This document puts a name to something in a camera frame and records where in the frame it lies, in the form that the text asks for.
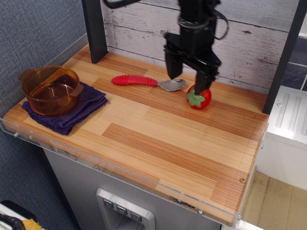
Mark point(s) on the yellow object bottom left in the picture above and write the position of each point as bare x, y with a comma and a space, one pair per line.
30, 224

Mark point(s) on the red handled metal spoon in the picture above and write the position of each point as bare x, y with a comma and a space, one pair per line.
167, 85

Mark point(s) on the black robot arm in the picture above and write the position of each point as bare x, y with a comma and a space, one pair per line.
198, 11

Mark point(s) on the silver dispenser panel with buttons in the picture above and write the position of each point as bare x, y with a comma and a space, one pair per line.
121, 214

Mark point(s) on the clear acrylic table guard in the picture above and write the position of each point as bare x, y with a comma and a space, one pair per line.
201, 160

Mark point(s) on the dark grey right post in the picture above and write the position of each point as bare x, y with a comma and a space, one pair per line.
286, 54

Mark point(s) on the white appliance at right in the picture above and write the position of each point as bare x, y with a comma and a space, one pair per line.
283, 151

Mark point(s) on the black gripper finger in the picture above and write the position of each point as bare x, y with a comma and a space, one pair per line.
174, 63
203, 82

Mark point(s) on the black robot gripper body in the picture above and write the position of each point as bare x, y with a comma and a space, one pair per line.
195, 41

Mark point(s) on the amber glass pot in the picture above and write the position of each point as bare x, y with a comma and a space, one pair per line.
51, 90

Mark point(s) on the purple folded towel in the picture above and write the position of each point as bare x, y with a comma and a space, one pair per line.
90, 100

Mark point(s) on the grey cabinet under table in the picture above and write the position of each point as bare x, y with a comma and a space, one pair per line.
80, 180

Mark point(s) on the red toy strawberry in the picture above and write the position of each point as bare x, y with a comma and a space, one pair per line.
198, 101

